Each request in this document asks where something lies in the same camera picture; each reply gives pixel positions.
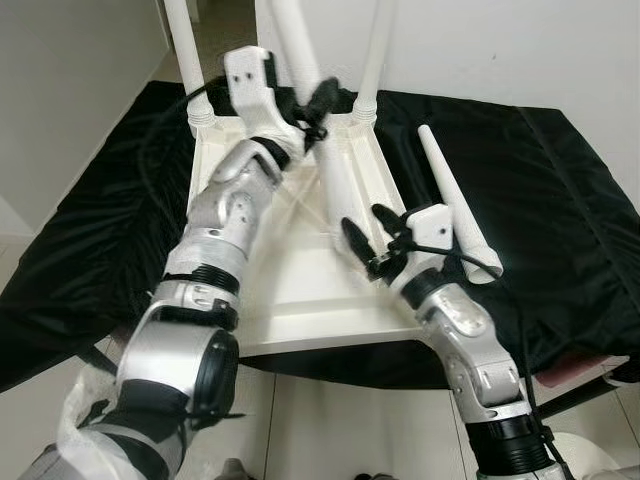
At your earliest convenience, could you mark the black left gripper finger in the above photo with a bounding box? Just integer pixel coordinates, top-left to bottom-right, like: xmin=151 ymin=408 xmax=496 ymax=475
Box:
xmin=300 ymin=78 xmax=341 ymax=126

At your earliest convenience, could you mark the white plastic table leg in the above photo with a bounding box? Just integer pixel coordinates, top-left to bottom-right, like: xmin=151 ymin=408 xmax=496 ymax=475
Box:
xmin=270 ymin=0 xmax=379 ymax=251
xmin=163 ymin=0 xmax=217 ymax=129
xmin=353 ymin=0 xmax=398 ymax=123
xmin=417 ymin=125 xmax=505 ymax=285

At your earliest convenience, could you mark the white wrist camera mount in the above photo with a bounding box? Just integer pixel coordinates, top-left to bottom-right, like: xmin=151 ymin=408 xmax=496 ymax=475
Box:
xmin=385 ymin=203 xmax=456 ymax=291
xmin=223 ymin=45 xmax=301 ymax=146

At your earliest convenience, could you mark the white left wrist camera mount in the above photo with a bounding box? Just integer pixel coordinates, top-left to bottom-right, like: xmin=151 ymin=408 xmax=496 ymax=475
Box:
xmin=223 ymin=45 xmax=301 ymax=146

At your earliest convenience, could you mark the pink folding table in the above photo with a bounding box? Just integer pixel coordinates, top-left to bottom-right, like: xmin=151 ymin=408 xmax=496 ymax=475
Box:
xmin=540 ymin=355 xmax=611 ymax=386

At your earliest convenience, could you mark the crumpled clear plastic wrap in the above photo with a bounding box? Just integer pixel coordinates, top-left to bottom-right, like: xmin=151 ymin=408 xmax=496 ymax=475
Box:
xmin=55 ymin=375 xmax=111 ymax=480

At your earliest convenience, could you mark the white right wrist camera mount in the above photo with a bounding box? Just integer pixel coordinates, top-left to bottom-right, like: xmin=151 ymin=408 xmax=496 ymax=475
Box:
xmin=385 ymin=203 xmax=456 ymax=291

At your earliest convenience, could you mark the black cloth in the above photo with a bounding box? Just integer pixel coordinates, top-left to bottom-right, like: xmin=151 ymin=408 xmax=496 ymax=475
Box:
xmin=0 ymin=80 xmax=640 ymax=391

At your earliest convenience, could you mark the white round stand base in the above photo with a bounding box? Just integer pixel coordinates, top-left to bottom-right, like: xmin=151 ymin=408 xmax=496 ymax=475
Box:
xmin=550 ymin=430 xmax=631 ymax=480

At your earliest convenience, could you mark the white plastic table top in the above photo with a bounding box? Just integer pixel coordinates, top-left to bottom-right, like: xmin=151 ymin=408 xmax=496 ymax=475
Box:
xmin=188 ymin=105 xmax=441 ymax=356

